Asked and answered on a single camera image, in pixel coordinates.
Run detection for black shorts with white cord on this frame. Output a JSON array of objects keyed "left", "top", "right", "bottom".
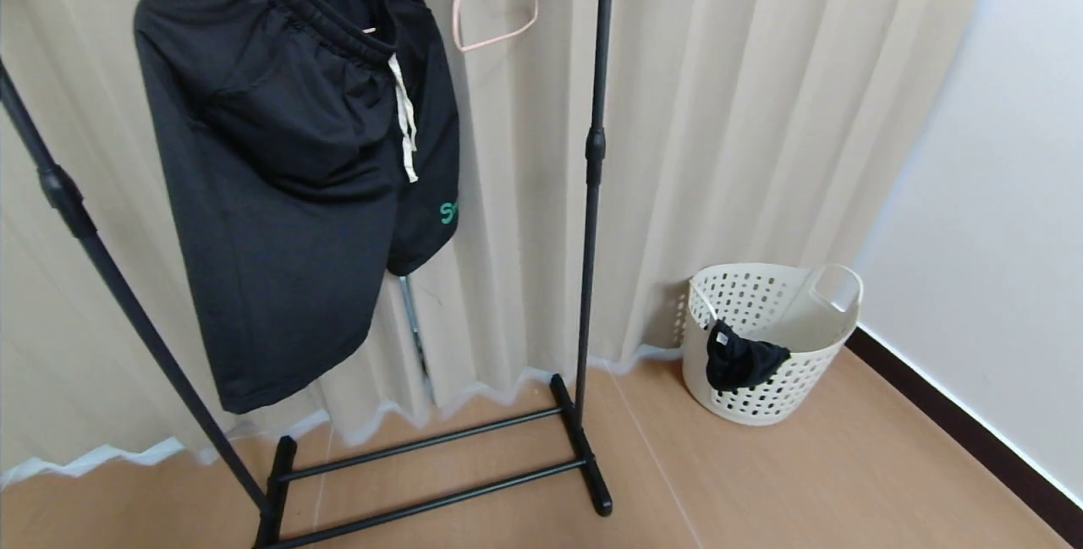
[{"left": 133, "top": 0, "right": 463, "bottom": 415}]

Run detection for black clothes rack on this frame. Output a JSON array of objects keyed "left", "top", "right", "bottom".
[{"left": 0, "top": 0, "right": 617, "bottom": 549}]

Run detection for white laundry basket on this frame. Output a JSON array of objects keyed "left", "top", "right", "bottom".
[{"left": 680, "top": 262, "right": 865, "bottom": 428}]

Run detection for black garment with white label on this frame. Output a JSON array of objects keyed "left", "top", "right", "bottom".
[{"left": 704, "top": 318, "right": 793, "bottom": 394}]

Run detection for beige curtain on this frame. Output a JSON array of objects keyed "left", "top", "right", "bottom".
[{"left": 0, "top": 0, "right": 1004, "bottom": 482}]

